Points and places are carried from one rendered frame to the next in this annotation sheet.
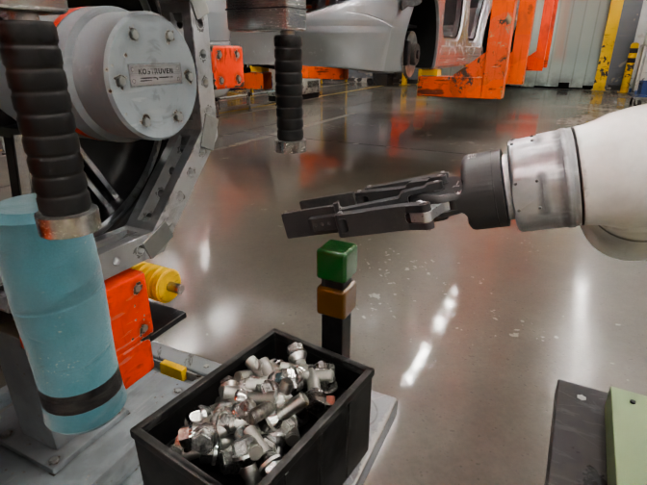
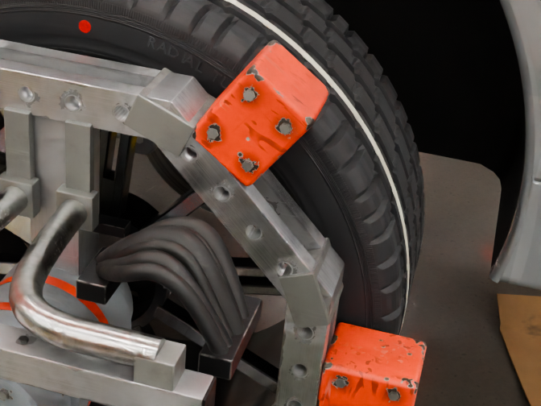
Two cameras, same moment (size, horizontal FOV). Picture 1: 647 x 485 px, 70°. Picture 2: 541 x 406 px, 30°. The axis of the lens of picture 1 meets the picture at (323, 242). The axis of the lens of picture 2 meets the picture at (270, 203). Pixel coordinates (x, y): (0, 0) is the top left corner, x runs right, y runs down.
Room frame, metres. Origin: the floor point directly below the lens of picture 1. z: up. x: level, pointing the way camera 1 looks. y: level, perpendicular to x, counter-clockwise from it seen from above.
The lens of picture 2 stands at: (0.57, -0.51, 1.48)
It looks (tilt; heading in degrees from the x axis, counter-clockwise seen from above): 30 degrees down; 75
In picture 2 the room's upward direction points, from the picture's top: 6 degrees clockwise
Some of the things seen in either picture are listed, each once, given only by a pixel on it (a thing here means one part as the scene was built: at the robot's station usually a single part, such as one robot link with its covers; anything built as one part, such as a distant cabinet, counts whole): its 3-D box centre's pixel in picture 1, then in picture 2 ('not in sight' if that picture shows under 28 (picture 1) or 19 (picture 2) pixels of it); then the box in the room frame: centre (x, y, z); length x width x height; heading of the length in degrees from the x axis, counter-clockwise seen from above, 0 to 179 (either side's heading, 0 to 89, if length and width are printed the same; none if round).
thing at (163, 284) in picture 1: (117, 271); not in sight; (0.74, 0.37, 0.51); 0.29 x 0.06 x 0.06; 64
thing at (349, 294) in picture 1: (336, 296); not in sight; (0.51, -0.02, 0.59); 0.04 x 0.04 x 0.04; 64
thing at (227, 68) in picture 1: (212, 66); (370, 381); (0.88, 0.20, 0.85); 0.09 x 0.08 x 0.07; 154
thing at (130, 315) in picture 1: (86, 326); not in sight; (0.61, 0.37, 0.48); 0.16 x 0.12 x 0.17; 64
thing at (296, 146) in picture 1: (289, 91); not in sight; (0.64, 0.05, 0.83); 0.04 x 0.04 x 0.16
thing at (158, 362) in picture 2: not in sight; (113, 242); (0.63, 0.18, 1.03); 0.19 x 0.18 x 0.11; 64
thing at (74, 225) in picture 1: (48, 127); not in sight; (0.34, 0.20, 0.83); 0.04 x 0.04 x 0.16
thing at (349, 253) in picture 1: (337, 261); not in sight; (0.51, -0.02, 0.64); 0.04 x 0.04 x 0.04; 64
